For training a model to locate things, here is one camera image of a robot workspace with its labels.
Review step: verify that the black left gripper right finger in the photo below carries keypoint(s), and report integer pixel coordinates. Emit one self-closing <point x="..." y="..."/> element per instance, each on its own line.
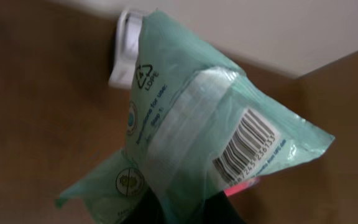
<point x="218" y="210"/>

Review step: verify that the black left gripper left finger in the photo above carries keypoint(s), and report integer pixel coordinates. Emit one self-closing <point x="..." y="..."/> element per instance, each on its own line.
<point x="147" y="211"/>

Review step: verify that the mint green wipes packet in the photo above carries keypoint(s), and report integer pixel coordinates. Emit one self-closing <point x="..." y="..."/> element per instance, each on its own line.
<point x="196" y="126"/>

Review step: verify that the red purple snack box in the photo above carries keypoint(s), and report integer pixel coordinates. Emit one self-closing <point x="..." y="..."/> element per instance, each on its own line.
<point x="241" y="187"/>

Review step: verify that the white barcode scanner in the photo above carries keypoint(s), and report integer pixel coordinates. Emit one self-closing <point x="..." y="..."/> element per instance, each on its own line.
<point x="126" y="48"/>

